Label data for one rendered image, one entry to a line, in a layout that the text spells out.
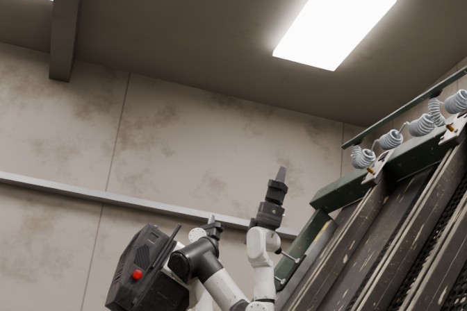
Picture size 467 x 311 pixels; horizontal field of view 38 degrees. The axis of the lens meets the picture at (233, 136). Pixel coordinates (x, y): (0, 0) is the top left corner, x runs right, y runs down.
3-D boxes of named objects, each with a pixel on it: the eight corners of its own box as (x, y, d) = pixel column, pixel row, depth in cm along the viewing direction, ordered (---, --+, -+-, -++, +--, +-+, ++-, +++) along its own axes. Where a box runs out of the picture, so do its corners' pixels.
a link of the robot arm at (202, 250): (205, 278, 214) (180, 245, 219) (193, 292, 220) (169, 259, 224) (228, 264, 223) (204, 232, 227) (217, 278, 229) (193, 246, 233)
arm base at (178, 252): (197, 275, 214) (177, 246, 217) (178, 292, 222) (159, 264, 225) (227, 258, 225) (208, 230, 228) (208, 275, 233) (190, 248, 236)
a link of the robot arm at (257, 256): (261, 225, 223) (262, 264, 218) (275, 230, 230) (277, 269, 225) (245, 228, 227) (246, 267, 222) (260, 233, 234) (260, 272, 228)
